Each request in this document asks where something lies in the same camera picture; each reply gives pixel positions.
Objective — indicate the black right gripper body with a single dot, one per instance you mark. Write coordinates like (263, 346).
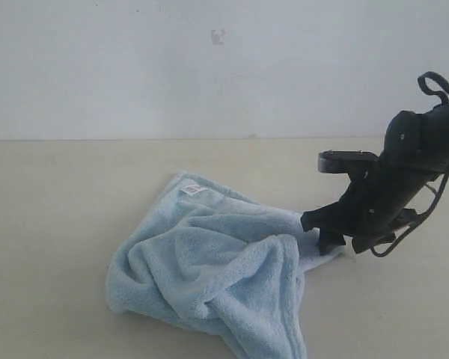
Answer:
(374, 208)

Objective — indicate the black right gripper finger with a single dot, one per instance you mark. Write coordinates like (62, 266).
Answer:
(329, 217)
(328, 241)

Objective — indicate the light blue fluffy towel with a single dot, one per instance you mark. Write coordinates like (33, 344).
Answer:
(221, 263)

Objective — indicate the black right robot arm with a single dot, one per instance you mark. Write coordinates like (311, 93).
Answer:
(418, 141)

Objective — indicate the white printed clothing size label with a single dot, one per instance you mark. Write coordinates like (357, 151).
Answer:
(192, 189)

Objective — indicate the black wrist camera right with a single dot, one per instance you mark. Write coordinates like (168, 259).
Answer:
(352, 163)

